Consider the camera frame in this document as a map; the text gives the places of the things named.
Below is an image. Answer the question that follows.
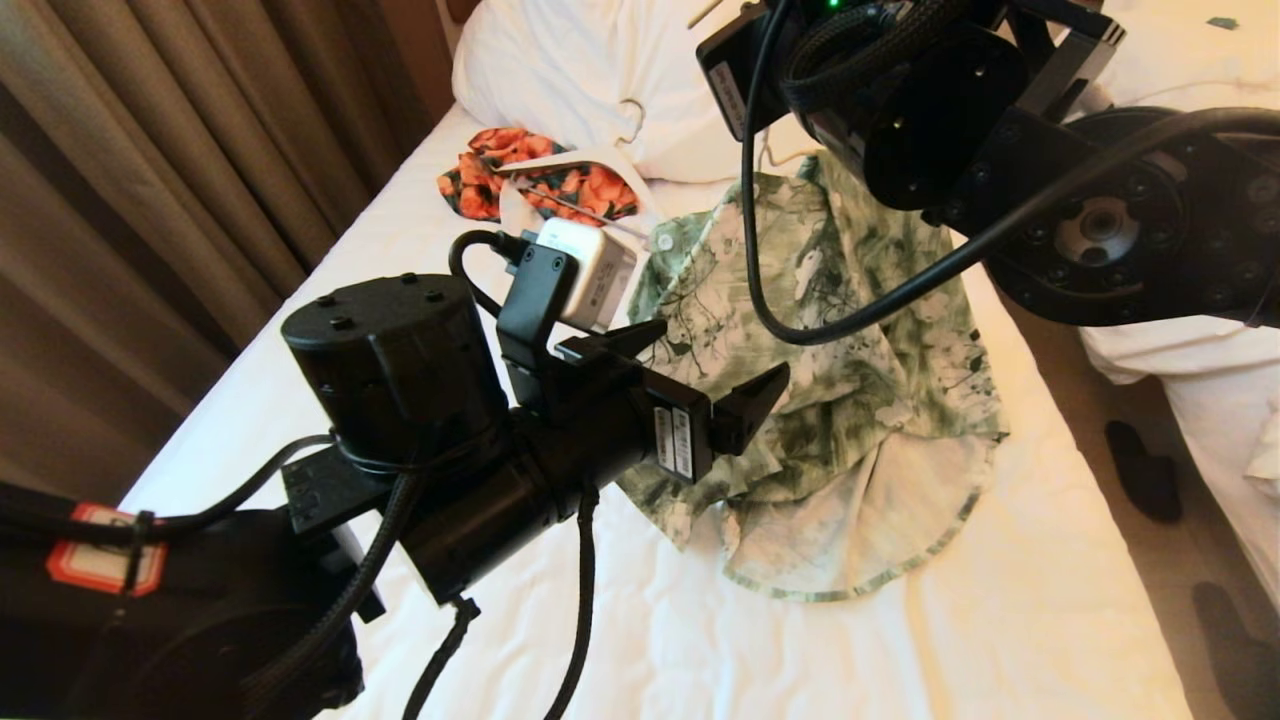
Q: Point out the white wire hanger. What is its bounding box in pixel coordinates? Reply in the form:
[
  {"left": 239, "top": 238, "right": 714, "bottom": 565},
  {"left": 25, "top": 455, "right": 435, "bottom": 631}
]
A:
[{"left": 685, "top": 0, "right": 801, "bottom": 173}]

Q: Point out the green floral short-sleeve shirt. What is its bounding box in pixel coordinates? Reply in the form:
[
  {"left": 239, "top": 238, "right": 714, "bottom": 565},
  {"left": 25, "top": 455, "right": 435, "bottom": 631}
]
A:
[{"left": 615, "top": 150, "right": 1009, "bottom": 603}]

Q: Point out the white hanger with metal hook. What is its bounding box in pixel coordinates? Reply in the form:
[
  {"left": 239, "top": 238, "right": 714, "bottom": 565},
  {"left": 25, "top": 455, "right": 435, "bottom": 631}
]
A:
[{"left": 497, "top": 98, "right": 661, "bottom": 236}]

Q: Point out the white pillow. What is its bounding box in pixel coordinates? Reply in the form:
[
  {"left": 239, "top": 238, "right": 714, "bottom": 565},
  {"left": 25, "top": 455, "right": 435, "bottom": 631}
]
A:
[{"left": 453, "top": 0, "right": 801, "bottom": 183}]

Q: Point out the orange floral garment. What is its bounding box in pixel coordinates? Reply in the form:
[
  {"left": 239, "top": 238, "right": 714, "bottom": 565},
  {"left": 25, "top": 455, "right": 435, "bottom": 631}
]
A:
[{"left": 437, "top": 128, "right": 641, "bottom": 226}]

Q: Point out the white sheeted bed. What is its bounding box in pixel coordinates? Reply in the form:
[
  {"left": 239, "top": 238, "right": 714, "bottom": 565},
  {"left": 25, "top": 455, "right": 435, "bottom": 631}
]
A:
[{"left": 0, "top": 105, "right": 1191, "bottom": 720}]

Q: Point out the black slipper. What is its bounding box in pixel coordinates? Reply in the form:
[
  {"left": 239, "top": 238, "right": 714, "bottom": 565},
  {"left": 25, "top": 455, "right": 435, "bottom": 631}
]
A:
[{"left": 1105, "top": 420, "right": 1184, "bottom": 523}]

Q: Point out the white duvet bed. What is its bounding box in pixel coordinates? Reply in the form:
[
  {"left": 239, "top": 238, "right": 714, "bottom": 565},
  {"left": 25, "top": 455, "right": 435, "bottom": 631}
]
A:
[{"left": 1080, "top": 0, "right": 1280, "bottom": 601}]

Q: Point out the brown curtain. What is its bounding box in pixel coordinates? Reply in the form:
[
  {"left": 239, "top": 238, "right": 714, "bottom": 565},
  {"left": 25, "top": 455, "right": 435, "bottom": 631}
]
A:
[{"left": 0, "top": 0, "right": 451, "bottom": 521}]

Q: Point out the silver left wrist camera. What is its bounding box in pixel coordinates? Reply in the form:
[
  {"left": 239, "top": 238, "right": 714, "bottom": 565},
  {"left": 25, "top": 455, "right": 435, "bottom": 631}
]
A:
[{"left": 540, "top": 218, "right": 641, "bottom": 333}]

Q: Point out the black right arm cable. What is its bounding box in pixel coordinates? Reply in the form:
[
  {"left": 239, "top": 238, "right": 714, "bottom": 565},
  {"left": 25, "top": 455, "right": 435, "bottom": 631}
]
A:
[{"left": 740, "top": 0, "right": 1280, "bottom": 346}]

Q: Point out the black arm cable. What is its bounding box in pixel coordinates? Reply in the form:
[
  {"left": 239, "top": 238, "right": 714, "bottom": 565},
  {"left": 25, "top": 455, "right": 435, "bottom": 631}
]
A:
[
  {"left": 240, "top": 230, "right": 601, "bottom": 720},
  {"left": 740, "top": 0, "right": 1280, "bottom": 346}
]

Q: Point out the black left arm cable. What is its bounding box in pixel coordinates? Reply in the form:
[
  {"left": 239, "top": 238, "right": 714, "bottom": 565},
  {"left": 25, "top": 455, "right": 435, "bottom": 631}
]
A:
[{"left": 240, "top": 230, "right": 601, "bottom": 720}]

